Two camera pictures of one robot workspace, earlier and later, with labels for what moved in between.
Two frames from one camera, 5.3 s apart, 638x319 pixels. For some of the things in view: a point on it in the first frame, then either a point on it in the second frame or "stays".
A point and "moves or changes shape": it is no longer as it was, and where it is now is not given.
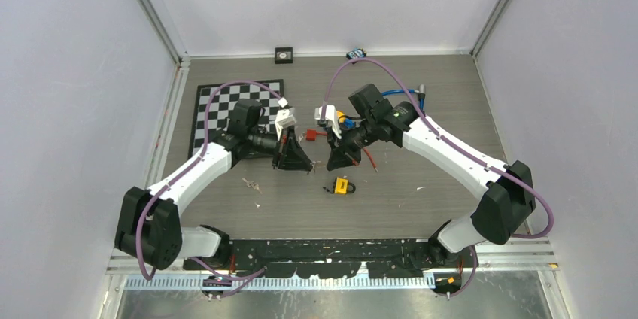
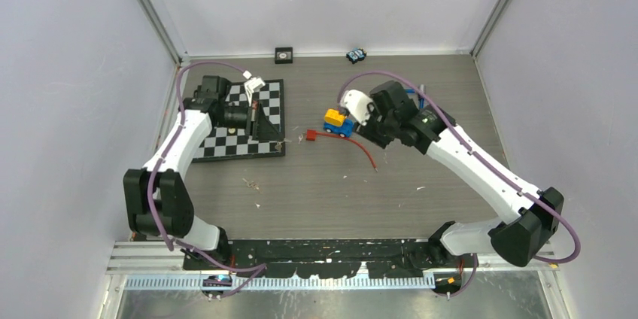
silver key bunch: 314,165 moves or changes shape
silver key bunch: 252,184 stays
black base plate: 338,258 stays
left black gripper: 292,157 -> 257,125
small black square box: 284,55 stays
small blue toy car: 356,53 stays
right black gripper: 343,154 -> 366,131
